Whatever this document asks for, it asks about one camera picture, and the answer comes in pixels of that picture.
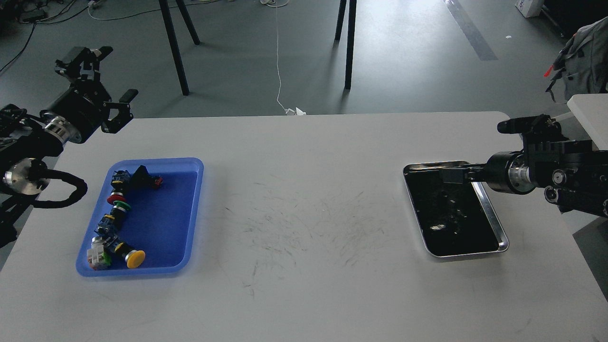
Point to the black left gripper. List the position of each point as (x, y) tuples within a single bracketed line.
[(78, 112)]

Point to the black left table leg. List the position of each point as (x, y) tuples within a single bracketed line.
[(173, 42)]

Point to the grey backpack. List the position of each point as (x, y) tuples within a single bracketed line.
[(583, 62)]

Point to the black table leg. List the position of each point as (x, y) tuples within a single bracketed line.
[(173, 42), (347, 7)]

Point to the black right table leg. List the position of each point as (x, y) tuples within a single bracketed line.
[(347, 7)]

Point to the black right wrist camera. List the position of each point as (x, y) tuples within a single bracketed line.
[(539, 126)]

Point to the black red industrial part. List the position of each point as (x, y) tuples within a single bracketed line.
[(142, 179)]

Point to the white side table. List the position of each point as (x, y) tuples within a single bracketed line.
[(592, 113)]

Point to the red push button switch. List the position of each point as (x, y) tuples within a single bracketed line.
[(117, 195)]

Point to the blue plastic tray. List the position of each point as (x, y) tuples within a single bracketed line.
[(161, 222)]

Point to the silver metal tray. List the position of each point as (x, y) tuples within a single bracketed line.
[(454, 220)]

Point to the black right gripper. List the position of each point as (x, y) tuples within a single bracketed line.
[(496, 173)]

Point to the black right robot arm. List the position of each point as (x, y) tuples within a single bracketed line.
[(572, 174)]

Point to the green push button switch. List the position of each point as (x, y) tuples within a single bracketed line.
[(115, 218)]

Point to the yellow push button switch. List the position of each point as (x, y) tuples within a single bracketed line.
[(133, 257)]

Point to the white cardboard box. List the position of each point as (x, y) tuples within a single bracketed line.
[(529, 8)]

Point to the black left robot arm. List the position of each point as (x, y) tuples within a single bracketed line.
[(26, 179)]

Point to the green white switch block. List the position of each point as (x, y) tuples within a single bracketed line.
[(97, 257)]

